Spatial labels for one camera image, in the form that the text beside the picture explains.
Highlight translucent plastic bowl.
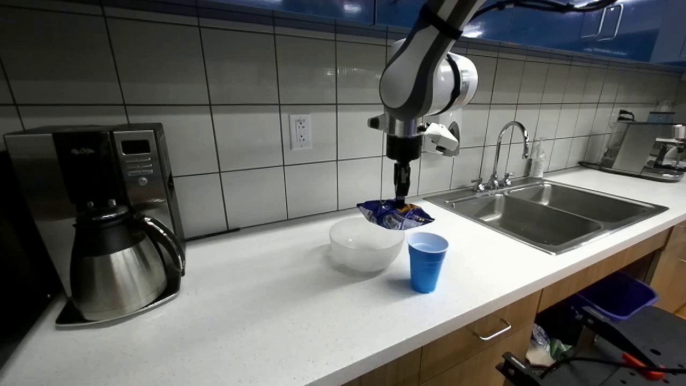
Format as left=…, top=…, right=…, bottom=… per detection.
left=326, top=217, right=407, bottom=276

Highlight stainless steel coffee carafe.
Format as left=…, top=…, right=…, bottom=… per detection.
left=67, top=201, right=186, bottom=324

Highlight blue plastic cup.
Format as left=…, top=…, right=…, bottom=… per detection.
left=405, top=230, right=451, bottom=296

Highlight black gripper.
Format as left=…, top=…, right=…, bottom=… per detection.
left=383, top=132, right=426, bottom=205

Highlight silver cabinet door handle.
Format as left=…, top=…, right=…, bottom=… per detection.
left=594, top=2, right=621, bottom=42

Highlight black steel coffee maker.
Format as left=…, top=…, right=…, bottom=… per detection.
left=2, top=121, right=186, bottom=327

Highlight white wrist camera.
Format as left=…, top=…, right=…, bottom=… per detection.
left=420, top=120, right=463, bottom=158

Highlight blue plastic bin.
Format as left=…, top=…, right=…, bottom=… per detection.
left=571, top=269, right=659, bottom=324

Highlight wooden base cabinets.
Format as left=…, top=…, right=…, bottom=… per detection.
left=345, top=222, right=686, bottom=386

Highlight black equipment stand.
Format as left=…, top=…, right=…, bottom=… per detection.
left=495, top=304, right=686, bottom=386

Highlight blue snack packet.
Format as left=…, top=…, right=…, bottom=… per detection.
left=353, top=198, right=437, bottom=234

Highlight orange handled tool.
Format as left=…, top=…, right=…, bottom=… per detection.
left=619, top=351, right=670, bottom=382

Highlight silver drawer handle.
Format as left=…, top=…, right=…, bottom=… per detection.
left=473, top=320, right=515, bottom=344

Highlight chrome sink faucet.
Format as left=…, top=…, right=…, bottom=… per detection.
left=487, top=117, right=536, bottom=190

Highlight clear soap pump bottle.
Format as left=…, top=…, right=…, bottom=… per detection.
left=531, top=141, right=551, bottom=183

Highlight silver countertop appliance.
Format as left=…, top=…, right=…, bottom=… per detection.
left=598, top=106, right=686, bottom=184

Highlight stainless steel double sink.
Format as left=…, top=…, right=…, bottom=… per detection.
left=426, top=177, right=670, bottom=258

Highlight white wall outlet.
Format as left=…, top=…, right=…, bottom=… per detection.
left=287, top=114, right=315, bottom=155

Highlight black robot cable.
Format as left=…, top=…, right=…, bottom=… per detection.
left=476, top=0, right=619, bottom=17

